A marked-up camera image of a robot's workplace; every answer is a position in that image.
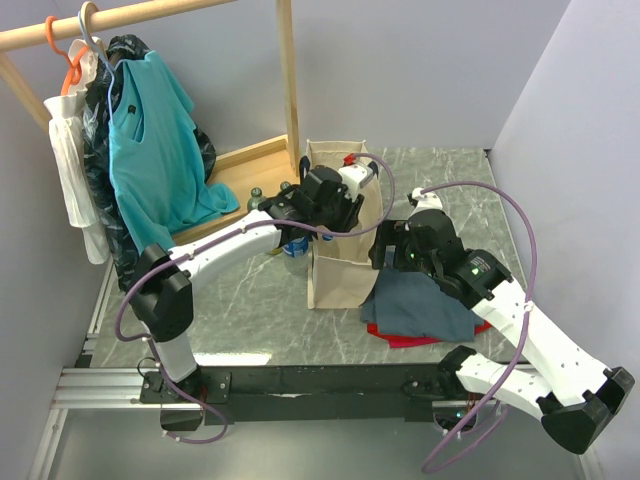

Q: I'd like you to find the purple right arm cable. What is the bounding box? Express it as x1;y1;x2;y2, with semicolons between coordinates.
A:
420;180;539;474

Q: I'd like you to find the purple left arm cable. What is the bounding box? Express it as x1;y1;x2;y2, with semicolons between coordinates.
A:
114;152;397;445

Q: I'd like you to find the red folded cloth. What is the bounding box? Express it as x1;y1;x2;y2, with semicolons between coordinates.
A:
366;321;492;349

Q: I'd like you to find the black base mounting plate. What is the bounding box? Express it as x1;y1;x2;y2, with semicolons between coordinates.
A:
139;363;480;430

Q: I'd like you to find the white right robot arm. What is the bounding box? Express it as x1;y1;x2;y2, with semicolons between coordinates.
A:
369;209;635;454

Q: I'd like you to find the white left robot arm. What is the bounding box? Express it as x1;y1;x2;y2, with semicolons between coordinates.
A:
126;155;378;402

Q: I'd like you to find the light blue clothes hanger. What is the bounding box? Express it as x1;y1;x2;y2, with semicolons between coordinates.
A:
77;1;116;117

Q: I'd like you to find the grey folded cloth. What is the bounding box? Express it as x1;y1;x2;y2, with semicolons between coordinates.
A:
360;267;484;343

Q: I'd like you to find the dark floral hanging garment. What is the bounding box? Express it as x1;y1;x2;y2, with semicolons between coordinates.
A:
82;34;217;292

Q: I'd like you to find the orange clothes hanger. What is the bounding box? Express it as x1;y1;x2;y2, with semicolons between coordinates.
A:
44;16;86;96

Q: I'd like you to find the turquoise hanging shirt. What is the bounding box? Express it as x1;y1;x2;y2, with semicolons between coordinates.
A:
109;50;239;252

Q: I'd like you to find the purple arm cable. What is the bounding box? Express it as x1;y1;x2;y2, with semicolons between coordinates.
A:
114;152;397;445
420;180;539;474

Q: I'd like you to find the white hanging garment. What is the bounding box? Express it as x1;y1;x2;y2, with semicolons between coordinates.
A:
44;39;110;265

